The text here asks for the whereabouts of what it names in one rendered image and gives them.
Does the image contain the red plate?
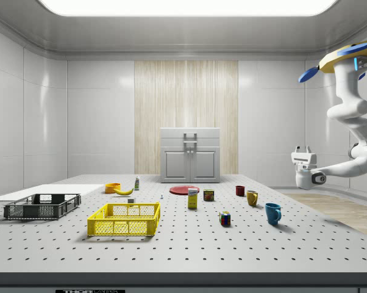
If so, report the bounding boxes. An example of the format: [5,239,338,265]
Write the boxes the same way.
[169,186,200,196]

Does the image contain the dark grey basket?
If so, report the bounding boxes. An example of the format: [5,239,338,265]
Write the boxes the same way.
[3,193,82,221]

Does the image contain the yellow mug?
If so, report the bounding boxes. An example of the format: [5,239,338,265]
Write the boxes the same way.
[246,190,259,208]

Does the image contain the drone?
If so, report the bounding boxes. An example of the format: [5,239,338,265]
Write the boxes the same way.
[298,42,367,83]

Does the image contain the blue mug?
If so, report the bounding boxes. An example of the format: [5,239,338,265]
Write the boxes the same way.
[265,203,283,226]

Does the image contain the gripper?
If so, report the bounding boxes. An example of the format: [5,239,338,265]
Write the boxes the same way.
[290,145,318,170]

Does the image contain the banana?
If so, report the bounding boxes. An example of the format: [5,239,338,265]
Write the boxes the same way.
[113,187,135,197]

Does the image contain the yellow and white box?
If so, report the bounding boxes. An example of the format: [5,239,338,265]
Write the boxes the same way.
[188,187,199,210]

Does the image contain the yellow basket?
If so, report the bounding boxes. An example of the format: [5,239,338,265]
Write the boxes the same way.
[87,202,162,237]

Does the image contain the white cabinet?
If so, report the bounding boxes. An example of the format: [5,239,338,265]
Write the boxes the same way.
[160,127,221,184]

